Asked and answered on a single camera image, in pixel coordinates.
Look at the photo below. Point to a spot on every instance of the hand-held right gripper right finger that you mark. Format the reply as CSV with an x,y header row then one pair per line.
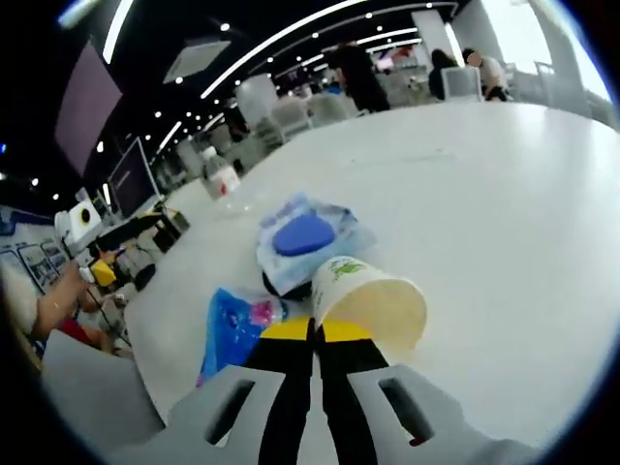
x,y
349,387

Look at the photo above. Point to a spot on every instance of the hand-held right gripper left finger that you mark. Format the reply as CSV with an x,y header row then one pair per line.
x,y
286,387

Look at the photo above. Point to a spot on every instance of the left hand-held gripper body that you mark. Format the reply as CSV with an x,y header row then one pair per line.
x,y
77,220

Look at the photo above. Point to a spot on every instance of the blue tissue pack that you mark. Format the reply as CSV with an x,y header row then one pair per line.
x,y
232,329

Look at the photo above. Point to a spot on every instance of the white paper cup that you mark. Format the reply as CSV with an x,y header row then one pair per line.
x,y
368,295

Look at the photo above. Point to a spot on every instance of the clear plastic water bottle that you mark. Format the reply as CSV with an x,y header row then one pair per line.
x,y
220,174

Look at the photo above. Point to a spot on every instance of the wet wipes pack blue lid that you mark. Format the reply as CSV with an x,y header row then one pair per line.
x,y
310,237

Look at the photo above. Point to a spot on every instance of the person's left hand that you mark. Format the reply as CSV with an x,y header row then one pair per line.
x,y
68,290

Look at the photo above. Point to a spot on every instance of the computer monitor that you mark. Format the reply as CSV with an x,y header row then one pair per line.
x,y
133,176

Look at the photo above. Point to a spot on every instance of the person's red clothing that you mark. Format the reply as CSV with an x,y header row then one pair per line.
x,y
87,334

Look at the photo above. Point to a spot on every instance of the grey chair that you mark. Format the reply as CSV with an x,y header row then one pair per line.
x,y
102,387

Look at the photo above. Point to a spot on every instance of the ceiling air vent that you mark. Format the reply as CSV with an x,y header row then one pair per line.
x,y
196,60

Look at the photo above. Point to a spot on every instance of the curved ceiling light strip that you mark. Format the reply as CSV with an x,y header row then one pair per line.
x,y
271,43

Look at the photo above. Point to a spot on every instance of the white mesh chair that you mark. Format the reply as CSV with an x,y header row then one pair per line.
x,y
462,84

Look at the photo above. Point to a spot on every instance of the wall poster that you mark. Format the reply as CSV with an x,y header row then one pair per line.
x,y
34,259

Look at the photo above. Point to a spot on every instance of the large wall screen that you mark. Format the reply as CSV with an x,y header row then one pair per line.
x,y
87,109

